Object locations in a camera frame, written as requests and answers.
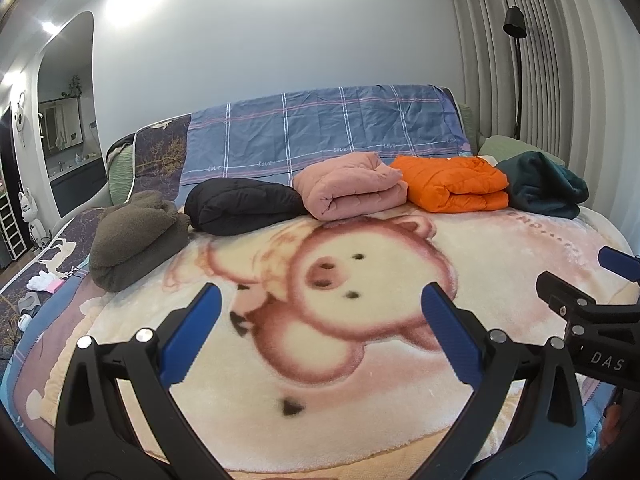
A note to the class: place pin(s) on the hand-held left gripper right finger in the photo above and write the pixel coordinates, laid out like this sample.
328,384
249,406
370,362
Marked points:
447,332

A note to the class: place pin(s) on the brown fleece garment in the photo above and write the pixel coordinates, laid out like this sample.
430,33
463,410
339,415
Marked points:
135,237

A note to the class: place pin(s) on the pink quilted jacket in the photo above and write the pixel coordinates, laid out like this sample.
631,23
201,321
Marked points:
345,185

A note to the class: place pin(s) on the green ruffled pillow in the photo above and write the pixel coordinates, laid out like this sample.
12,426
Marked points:
120,170

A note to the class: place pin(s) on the plain green pillow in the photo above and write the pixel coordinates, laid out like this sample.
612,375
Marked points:
510,147

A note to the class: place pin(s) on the white wall decoration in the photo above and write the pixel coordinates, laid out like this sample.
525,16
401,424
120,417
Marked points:
20,120

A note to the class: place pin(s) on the grey small item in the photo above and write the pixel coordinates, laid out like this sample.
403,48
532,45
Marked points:
29,306

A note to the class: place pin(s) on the blue plaid pillow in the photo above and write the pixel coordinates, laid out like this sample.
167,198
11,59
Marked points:
320,130

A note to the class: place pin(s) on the black puffer jacket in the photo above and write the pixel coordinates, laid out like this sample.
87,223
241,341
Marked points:
240,205

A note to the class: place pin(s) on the dark bathroom cabinet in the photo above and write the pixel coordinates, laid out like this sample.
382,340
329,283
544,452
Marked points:
77,185

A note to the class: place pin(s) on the beige pleated curtain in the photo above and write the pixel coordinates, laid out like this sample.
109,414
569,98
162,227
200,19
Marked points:
565,85

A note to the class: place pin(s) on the arched doorway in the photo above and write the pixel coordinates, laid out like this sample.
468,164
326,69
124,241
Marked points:
67,110

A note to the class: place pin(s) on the orange puffer jacket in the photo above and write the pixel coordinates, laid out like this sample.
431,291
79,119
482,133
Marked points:
450,182

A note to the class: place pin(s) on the dark floral bedsheet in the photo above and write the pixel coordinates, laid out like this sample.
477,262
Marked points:
155,155

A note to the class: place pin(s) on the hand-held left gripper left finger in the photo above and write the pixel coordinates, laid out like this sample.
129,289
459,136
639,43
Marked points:
192,332

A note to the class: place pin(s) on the pink small cloth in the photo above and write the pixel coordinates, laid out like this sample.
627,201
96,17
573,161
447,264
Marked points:
56,286

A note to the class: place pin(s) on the white socks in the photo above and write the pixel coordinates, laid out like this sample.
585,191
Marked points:
39,281

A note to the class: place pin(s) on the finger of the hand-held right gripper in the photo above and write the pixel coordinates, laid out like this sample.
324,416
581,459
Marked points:
575,300
620,262

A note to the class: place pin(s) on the black floor lamp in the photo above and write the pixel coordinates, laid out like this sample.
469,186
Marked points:
517,70

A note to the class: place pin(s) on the white shoe rack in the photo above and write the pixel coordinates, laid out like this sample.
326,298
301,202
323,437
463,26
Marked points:
11,225

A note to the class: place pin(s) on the dark green garment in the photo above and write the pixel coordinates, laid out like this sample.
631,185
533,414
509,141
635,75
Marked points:
542,185

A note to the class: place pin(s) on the printed plush blanket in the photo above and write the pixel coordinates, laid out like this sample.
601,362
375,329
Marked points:
380,400

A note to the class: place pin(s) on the potted plant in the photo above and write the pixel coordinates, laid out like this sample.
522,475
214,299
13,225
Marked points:
72,86

